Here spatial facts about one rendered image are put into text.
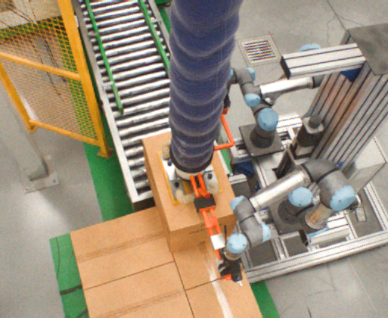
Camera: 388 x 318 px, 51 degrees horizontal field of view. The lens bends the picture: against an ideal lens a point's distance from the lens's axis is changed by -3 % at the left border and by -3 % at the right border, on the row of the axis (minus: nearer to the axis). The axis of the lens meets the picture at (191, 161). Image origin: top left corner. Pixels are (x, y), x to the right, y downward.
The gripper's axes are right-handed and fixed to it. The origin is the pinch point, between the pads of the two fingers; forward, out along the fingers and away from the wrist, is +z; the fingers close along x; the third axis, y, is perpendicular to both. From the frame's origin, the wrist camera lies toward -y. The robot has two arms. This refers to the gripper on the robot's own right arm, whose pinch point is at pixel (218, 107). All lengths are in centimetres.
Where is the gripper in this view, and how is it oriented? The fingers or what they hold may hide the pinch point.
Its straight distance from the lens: 245.5
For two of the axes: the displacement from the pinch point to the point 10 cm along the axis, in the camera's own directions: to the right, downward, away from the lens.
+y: 2.9, 8.6, -4.3
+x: 9.6, -2.5, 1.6
